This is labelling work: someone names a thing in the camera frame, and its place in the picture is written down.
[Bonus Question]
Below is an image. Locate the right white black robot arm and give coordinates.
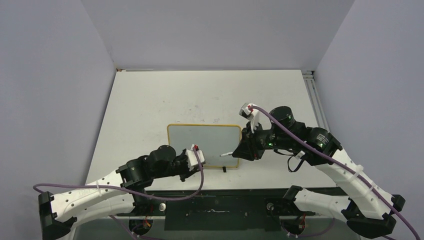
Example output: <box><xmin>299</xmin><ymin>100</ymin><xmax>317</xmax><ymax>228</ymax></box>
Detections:
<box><xmin>232</xmin><ymin>103</ymin><xmax>405</xmax><ymax>239</ymax></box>

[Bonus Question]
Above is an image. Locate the yellow framed small whiteboard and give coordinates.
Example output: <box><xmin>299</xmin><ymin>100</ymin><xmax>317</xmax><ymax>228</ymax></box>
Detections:
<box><xmin>167</xmin><ymin>123</ymin><xmax>242</xmax><ymax>169</ymax></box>

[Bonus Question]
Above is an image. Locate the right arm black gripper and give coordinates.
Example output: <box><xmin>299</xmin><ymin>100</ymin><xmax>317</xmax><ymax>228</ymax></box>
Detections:
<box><xmin>232</xmin><ymin>120</ymin><xmax>293</xmax><ymax>160</ymax></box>

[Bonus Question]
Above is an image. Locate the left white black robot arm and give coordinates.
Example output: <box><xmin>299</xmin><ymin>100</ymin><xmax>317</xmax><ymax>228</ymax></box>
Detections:
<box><xmin>38</xmin><ymin>144</ymin><xmax>205</xmax><ymax>240</ymax></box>

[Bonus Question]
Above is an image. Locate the purple cable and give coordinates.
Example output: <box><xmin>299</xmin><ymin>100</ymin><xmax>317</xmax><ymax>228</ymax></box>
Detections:
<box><xmin>251</xmin><ymin>105</ymin><xmax>424</xmax><ymax>240</ymax></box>
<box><xmin>32</xmin><ymin>149</ymin><xmax>205</xmax><ymax>240</ymax></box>

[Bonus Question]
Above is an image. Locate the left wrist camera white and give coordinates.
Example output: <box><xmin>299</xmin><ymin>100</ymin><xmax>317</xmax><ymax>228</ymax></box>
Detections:
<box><xmin>185</xmin><ymin>144</ymin><xmax>206</xmax><ymax>171</ymax></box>

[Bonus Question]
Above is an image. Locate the aluminium rail right side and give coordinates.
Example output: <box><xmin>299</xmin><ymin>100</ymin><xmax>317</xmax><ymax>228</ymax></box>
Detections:
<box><xmin>301</xmin><ymin>70</ymin><xmax>330</xmax><ymax>131</ymax></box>

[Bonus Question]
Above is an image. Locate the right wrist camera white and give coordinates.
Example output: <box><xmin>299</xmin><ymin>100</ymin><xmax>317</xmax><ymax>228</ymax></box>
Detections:
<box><xmin>238</xmin><ymin>102</ymin><xmax>260</xmax><ymax>134</ymax></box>

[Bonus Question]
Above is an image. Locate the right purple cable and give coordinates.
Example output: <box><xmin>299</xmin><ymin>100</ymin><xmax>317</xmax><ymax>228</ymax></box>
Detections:
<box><xmin>251</xmin><ymin>105</ymin><xmax>424</xmax><ymax>240</ymax></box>

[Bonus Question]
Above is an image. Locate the white whiteboard marker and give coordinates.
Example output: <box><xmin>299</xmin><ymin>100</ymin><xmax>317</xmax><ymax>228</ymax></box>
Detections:
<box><xmin>219</xmin><ymin>152</ymin><xmax>233</xmax><ymax>157</ymax></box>

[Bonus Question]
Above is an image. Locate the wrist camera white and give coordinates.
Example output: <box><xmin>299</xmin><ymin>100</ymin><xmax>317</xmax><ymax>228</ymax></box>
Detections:
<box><xmin>185</xmin><ymin>144</ymin><xmax>206</xmax><ymax>171</ymax></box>
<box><xmin>238</xmin><ymin>102</ymin><xmax>260</xmax><ymax>134</ymax></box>

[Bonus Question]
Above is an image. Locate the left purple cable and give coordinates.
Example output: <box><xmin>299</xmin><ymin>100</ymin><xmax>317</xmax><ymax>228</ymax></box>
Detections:
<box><xmin>32</xmin><ymin>149</ymin><xmax>205</xmax><ymax>240</ymax></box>

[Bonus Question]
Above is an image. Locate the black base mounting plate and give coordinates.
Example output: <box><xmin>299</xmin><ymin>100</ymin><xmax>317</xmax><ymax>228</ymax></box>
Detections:
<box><xmin>115</xmin><ymin>187</ymin><xmax>352</xmax><ymax>232</ymax></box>

